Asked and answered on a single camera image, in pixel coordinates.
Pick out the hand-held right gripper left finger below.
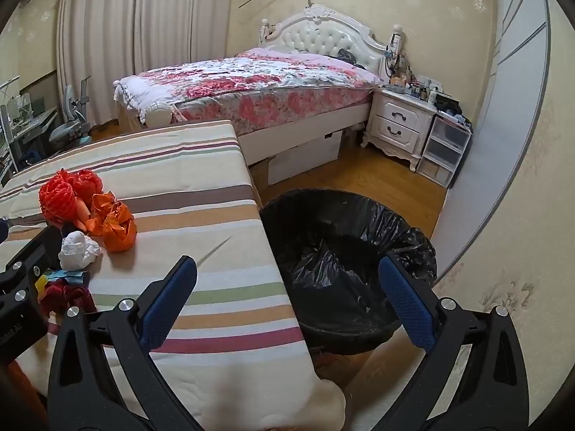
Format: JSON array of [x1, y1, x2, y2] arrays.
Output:
[[47, 255, 198, 431]]

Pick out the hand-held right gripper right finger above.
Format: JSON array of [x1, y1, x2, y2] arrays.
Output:
[[377, 254, 531, 431]]

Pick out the white tissue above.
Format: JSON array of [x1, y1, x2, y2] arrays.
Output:
[[58, 231, 103, 271]]

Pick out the orange plastic bag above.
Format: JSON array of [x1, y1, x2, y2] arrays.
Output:
[[87, 192, 138, 253]]

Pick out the bin with black plastic liner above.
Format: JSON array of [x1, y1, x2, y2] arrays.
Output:
[[259, 187, 437, 354]]

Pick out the blue and white packet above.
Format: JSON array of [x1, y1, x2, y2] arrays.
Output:
[[45, 269, 91, 286]]

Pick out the red foam fruit net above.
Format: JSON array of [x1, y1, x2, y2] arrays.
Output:
[[72, 169, 105, 200], [38, 170, 77, 225]]

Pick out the dark red crumpled wrapper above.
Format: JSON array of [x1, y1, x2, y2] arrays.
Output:
[[40, 279, 97, 317]]

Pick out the grey desk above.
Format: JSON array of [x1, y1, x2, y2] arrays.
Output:
[[0, 76, 59, 176]]

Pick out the striped tablecloth table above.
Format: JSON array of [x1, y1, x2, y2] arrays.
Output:
[[0, 119, 346, 431]]

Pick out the grey office chair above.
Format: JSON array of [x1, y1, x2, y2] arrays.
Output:
[[49, 76, 93, 144]]

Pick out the plastic drawer unit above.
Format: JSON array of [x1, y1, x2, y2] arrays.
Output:
[[415, 112, 472, 188]]

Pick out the white nightstand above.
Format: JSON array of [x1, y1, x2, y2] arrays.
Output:
[[362, 86, 438, 171]]

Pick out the white cardboard box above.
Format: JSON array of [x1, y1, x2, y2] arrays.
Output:
[[268, 132, 341, 185]]

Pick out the black bag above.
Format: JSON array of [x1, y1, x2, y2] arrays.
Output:
[[433, 94, 472, 126]]

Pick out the cluster of small toiletries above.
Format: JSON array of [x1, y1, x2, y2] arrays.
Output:
[[386, 49, 459, 99]]

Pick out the beige curtains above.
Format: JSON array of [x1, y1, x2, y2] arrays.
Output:
[[56, 0, 234, 126]]

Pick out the white sliding door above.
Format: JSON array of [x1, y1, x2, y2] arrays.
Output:
[[431, 0, 575, 279]]

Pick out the floral quilt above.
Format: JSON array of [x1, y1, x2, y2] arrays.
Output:
[[112, 46, 382, 133]]

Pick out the dark cloth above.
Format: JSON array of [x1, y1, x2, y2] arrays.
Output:
[[330, 47, 360, 64]]

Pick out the bed with floral quilt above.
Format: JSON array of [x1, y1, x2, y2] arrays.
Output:
[[114, 4, 389, 185]]

